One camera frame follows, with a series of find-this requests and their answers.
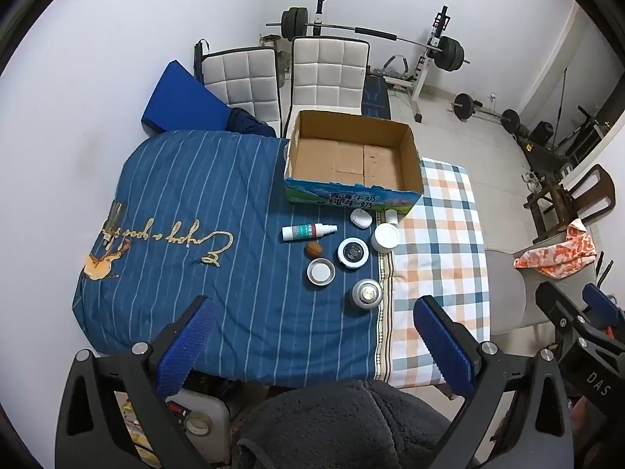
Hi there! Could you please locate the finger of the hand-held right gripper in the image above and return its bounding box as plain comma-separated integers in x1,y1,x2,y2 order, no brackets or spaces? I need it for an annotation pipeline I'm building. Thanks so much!
535,281,612,349
581,283,625,340

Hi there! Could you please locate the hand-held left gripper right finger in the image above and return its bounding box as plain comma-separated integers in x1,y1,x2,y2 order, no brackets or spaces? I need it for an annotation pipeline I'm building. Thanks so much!
414,295,575,469

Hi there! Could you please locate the cardboard box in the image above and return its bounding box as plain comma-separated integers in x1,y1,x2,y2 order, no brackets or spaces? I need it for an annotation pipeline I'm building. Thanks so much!
283,110,425,210

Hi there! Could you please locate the white padded chair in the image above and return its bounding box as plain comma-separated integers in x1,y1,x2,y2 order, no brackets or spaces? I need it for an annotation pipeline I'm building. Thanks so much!
202,46,282,134
287,36,371,130

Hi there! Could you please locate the silver metal lid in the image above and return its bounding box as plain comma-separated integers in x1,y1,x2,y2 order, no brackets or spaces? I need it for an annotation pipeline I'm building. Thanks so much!
307,259,337,286

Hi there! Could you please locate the blue foam cushion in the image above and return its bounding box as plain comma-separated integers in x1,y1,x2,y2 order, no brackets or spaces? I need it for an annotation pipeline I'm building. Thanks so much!
141,61,235,134

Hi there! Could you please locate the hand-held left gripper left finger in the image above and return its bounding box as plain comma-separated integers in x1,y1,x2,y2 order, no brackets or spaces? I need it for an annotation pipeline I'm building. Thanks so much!
54,295,230,469

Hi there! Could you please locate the silver metal tin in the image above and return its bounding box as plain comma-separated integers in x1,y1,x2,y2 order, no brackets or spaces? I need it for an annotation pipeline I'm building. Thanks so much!
352,278,383,312

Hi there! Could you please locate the dark blue cloth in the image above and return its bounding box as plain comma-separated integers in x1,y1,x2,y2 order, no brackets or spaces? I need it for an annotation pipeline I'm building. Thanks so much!
229,106,277,138

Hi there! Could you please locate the short barbell with black plates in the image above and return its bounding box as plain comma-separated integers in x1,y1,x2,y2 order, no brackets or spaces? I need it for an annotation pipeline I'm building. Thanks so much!
450,93,521,134

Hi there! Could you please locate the grey plastic container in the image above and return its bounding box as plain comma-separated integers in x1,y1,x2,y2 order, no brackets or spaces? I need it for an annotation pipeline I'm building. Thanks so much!
165,386,231,466

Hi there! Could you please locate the white weight bench rack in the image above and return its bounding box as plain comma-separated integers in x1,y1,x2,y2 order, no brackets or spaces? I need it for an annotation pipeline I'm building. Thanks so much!
312,0,457,123

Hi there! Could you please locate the blue striped blanket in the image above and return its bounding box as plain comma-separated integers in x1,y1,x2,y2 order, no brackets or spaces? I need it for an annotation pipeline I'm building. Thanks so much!
72,129,394,389

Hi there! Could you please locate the clear glass bottle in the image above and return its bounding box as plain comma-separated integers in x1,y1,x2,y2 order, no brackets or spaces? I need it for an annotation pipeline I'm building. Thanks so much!
102,200,128,248

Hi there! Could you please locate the white spray bottle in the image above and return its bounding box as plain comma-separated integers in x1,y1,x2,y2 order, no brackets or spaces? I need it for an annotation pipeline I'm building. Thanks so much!
282,223,339,242

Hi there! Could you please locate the grey fleece clothing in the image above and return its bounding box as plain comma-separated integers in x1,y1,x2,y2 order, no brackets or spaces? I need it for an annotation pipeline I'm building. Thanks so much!
233,378,470,469

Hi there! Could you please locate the dark wooden chair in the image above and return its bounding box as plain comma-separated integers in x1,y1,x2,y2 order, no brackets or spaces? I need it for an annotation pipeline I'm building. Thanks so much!
524,163,616,244

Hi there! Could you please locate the black gym equipment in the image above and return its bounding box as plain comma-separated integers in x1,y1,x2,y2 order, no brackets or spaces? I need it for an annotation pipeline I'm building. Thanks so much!
516,105,613,169

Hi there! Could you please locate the orange patterned cloth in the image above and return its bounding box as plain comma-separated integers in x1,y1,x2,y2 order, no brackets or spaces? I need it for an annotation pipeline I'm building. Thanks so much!
512,219,598,280

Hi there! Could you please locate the plaid bed sheet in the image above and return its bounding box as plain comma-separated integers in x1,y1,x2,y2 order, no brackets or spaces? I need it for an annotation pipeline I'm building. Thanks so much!
373,156,490,392

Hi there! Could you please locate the long barbell with black plates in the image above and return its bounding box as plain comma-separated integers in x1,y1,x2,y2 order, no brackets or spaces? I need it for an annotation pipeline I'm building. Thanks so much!
266,6,470,72

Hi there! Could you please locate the white round jar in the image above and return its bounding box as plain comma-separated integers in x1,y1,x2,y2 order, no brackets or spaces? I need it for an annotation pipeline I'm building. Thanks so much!
371,223,401,254

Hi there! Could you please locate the blue patterned mat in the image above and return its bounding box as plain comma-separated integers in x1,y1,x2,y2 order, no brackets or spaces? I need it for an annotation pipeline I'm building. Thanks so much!
361,75,392,119

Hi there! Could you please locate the black-lidded white jar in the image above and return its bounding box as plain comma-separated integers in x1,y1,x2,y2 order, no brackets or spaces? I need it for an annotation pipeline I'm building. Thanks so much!
337,237,370,270

